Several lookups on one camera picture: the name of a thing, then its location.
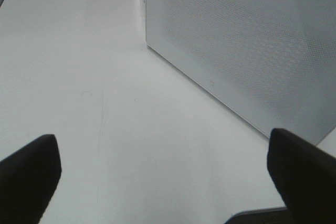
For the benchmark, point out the white microwave door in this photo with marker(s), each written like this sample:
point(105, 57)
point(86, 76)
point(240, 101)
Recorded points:
point(272, 62)

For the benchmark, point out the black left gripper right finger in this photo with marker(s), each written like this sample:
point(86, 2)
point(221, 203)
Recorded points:
point(304, 176)

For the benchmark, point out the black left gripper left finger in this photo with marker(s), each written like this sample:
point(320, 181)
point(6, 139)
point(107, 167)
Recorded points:
point(29, 178)

